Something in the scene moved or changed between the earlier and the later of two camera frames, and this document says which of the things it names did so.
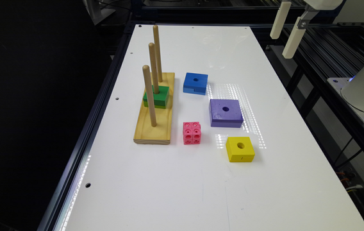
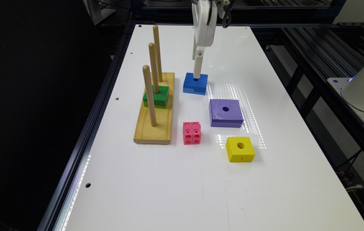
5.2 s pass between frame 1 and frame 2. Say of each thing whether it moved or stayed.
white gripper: moved
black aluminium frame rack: stayed
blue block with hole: stayed
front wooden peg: stayed
